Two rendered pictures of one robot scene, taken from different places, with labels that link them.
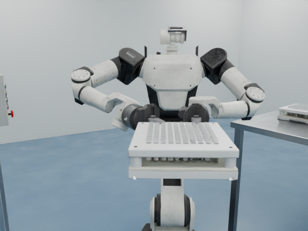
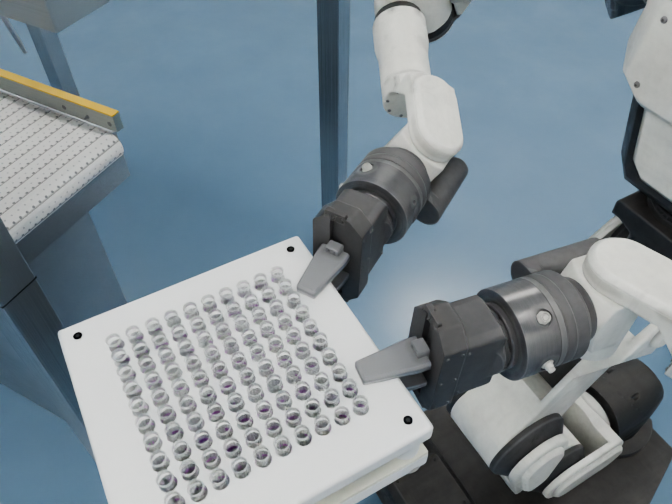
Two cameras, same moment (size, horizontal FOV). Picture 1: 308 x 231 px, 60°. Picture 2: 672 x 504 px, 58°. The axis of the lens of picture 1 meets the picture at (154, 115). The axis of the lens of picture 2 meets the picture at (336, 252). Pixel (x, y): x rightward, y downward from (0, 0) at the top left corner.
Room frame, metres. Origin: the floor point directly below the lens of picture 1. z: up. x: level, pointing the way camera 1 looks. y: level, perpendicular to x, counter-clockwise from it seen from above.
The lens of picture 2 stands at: (0.61, -0.34, 1.53)
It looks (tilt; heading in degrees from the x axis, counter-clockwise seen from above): 48 degrees down; 59
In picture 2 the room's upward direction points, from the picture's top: straight up
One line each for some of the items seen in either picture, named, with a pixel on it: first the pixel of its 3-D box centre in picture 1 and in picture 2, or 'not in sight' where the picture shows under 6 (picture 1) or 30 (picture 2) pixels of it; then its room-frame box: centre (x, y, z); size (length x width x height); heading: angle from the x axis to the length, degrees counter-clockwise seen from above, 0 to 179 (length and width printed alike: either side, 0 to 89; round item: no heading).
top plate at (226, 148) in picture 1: (179, 136); (235, 381); (0.68, -0.07, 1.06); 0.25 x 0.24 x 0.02; 88
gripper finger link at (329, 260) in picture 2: (156, 119); (321, 268); (0.80, -0.01, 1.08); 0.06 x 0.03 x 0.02; 30
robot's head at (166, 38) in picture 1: (171, 39); not in sight; (1.30, -0.08, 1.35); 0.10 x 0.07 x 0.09; 89
